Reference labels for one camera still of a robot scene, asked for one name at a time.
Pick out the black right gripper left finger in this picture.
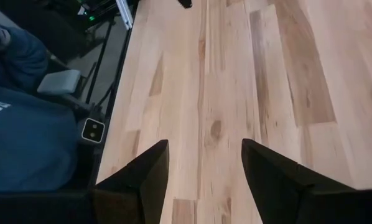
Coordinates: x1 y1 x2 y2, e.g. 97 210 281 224
0 139 170 224

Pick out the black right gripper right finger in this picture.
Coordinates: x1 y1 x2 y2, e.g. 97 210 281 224
241 139 372 224

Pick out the person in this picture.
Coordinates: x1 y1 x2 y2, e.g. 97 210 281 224
0 21 80 192

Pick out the grey chair armrest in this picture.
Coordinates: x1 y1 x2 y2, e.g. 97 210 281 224
36 68 81 96

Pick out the black electronics box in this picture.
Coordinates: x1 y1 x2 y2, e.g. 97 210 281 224
49 0 124 35

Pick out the grey depth camera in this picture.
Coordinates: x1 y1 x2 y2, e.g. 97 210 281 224
77 117 106 146

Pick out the silver metal bracket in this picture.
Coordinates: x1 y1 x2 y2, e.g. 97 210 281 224
115 0 134 30

